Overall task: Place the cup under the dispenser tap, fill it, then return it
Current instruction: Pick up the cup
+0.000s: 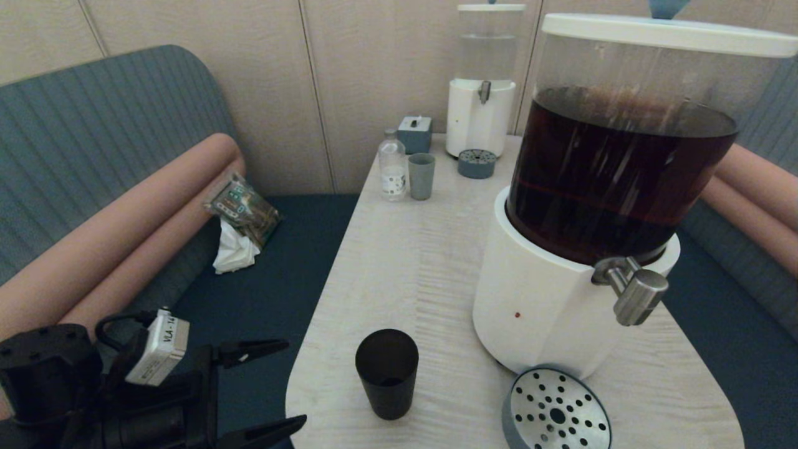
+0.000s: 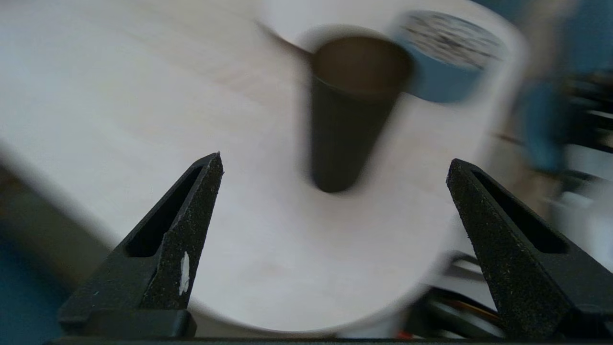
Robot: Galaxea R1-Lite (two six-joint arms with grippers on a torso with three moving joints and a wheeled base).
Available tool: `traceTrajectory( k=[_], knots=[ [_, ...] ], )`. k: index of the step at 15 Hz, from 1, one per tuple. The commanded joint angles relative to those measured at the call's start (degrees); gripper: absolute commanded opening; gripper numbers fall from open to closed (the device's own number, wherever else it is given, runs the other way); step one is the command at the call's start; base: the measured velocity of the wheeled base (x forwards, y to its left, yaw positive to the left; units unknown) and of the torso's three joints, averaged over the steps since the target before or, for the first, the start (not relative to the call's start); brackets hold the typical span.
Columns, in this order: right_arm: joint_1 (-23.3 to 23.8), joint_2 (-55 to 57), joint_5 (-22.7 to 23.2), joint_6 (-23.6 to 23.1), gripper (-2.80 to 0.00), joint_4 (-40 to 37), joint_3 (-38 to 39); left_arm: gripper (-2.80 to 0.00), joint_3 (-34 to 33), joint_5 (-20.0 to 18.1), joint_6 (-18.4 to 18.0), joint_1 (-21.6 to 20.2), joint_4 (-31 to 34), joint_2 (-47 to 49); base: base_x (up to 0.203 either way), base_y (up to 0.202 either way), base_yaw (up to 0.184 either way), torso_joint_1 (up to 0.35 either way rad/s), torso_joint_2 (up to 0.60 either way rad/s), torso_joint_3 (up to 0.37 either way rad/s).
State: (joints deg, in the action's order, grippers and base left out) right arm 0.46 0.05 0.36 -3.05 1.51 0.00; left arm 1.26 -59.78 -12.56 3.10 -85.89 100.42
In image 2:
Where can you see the black tapered cup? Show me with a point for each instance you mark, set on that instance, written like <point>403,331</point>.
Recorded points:
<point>345,134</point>

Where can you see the large blue-grey drip tray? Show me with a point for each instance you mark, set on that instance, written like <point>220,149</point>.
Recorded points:
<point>445,62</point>

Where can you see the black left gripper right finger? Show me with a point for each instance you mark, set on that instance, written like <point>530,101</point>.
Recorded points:
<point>517,268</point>

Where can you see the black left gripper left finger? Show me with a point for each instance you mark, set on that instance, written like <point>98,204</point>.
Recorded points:
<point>163,268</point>

